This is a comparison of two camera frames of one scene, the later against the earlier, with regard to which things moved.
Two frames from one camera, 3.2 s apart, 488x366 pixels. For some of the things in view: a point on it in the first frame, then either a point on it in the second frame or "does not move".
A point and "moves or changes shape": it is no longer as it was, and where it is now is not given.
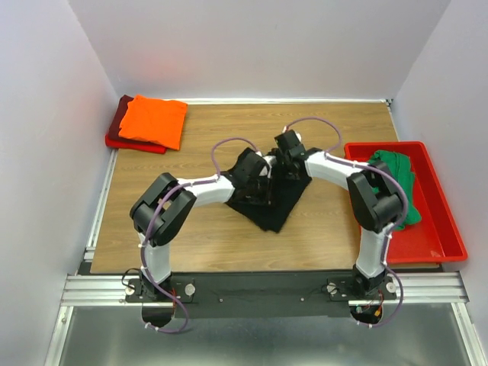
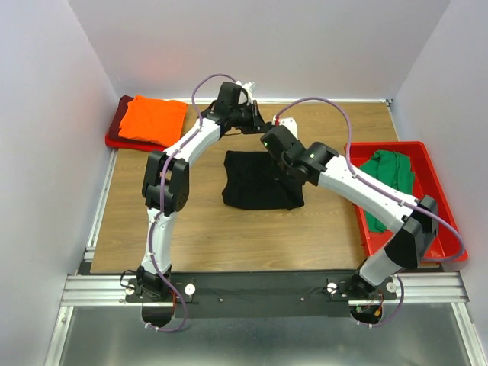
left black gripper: [264, 198] → [256, 124]
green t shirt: [401, 163] does not move
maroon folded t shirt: [115, 130] does not move
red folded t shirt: [142, 146] does not move
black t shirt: [271, 217] moves or changes shape
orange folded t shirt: [158, 120] does not move
